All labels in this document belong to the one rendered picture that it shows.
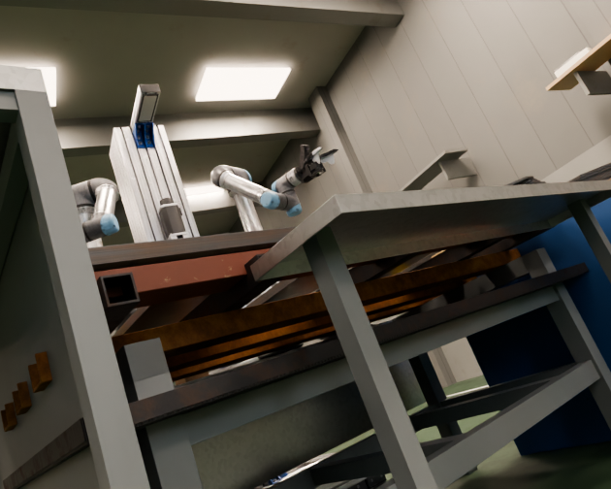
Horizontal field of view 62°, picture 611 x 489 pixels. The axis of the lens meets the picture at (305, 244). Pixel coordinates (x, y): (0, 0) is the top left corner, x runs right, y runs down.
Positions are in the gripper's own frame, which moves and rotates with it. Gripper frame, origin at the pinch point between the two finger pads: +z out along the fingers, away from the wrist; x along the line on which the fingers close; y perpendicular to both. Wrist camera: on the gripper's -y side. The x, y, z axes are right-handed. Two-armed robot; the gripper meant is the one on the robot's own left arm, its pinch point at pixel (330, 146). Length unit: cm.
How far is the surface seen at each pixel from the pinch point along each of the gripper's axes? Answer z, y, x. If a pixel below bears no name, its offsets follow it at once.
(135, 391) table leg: 19, 66, 149
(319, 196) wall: -292, -124, -528
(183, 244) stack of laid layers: 24, 45, 132
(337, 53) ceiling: -125, -260, -448
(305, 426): -34, 99, 53
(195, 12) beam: -143, -254, -181
